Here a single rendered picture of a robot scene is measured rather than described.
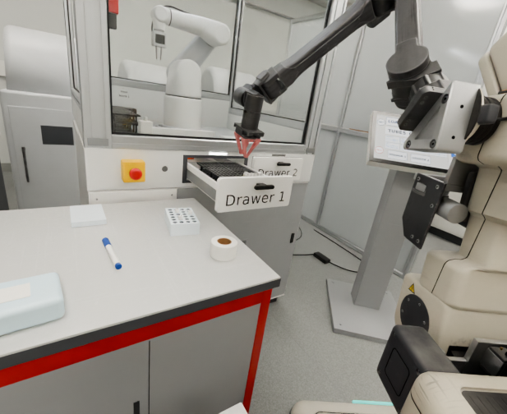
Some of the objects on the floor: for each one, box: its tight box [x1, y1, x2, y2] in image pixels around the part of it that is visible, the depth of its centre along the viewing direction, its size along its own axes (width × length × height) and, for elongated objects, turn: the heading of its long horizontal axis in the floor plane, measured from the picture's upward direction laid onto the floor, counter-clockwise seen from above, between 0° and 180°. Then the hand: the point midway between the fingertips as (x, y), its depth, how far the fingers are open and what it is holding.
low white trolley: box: [0, 198, 281, 414], centre depth 88 cm, size 58×62×76 cm
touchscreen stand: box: [326, 169, 415, 344], centre depth 162 cm, size 50×45×102 cm
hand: (243, 153), depth 97 cm, fingers open, 3 cm apart
